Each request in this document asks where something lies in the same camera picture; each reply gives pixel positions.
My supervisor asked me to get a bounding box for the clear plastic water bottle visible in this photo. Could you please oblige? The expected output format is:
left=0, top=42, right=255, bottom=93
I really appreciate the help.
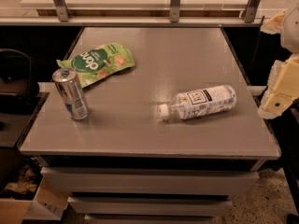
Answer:
left=158, top=85, right=236, bottom=120

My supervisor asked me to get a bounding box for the cardboard box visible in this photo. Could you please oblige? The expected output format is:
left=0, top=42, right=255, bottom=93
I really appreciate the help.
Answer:
left=0, top=176, right=69, bottom=224

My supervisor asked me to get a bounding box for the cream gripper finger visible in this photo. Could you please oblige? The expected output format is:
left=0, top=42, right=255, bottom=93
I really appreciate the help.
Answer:
left=261, top=10, right=286, bottom=35
left=258, top=53, right=299, bottom=119

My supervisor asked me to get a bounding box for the metal shelf bracket left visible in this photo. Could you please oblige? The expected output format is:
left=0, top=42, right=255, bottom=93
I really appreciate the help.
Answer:
left=53, top=0, right=69, bottom=22

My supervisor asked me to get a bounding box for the black chair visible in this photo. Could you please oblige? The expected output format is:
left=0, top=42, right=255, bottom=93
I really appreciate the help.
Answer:
left=0, top=49, right=39, bottom=114

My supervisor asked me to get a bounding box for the metal shelf bracket right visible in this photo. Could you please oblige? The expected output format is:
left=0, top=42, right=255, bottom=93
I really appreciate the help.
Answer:
left=241, top=0, right=261, bottom=23

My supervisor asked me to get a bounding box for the metal shelf bracket middle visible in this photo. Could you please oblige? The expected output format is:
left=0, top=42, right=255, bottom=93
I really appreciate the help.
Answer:
left=169, top=0, right=180, bottom=22

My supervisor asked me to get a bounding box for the silver redbull can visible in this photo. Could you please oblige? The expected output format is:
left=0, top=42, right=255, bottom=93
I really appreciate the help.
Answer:
left=52, top=68, right=89, bottom=120

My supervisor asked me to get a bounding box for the green snack bag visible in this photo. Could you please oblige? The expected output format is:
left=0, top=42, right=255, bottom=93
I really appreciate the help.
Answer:
left=57, top=43, right=135, bottom=88

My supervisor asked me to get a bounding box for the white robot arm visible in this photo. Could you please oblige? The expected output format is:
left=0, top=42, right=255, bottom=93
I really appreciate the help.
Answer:
left=258, top=3, right=299, bottom=119

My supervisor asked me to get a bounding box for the metal shelf bracket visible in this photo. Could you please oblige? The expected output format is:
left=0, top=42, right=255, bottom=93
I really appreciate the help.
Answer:
left=169, top=0, right=180, bottom=22
left=53, top=0, right=69, bottom=22
left=241, top=0, right=261, bottom=23

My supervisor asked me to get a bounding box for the grey drawer cabinet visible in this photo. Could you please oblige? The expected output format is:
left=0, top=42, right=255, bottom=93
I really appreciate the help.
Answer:
left=21, top=28, right=280, bottom=224

